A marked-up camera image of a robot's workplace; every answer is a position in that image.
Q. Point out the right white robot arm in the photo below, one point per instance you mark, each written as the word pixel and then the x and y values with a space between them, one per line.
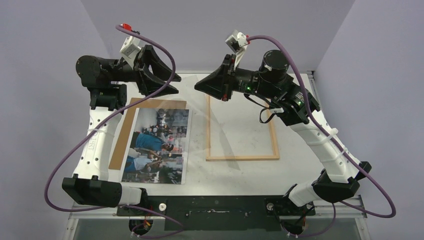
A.
pixel 339 179

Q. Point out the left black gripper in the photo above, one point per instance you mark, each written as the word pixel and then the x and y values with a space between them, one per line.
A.
pixel 158 68

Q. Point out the wooden picture frame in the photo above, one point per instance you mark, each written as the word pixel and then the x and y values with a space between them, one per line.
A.
pixel 234 133

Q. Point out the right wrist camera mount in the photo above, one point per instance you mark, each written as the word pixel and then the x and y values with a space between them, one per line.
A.
pixel 238 43

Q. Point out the clear plastic sheet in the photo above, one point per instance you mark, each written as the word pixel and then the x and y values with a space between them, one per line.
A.
pixel 205 109

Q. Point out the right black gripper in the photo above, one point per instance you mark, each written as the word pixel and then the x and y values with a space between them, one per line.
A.
pixel 227 77

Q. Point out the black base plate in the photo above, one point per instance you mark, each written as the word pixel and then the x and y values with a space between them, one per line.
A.
pixel 223 213

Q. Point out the aluminium rail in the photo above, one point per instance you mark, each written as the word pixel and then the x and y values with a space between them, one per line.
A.
pixel 323 209

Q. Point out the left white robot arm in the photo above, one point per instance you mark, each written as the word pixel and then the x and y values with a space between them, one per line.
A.
pixel 106 80

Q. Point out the colour photo print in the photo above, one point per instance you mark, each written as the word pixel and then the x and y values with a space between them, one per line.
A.
pixel 158 149

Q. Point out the brown cardboard backing board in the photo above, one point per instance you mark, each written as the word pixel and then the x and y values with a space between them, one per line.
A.
pixel 129 122

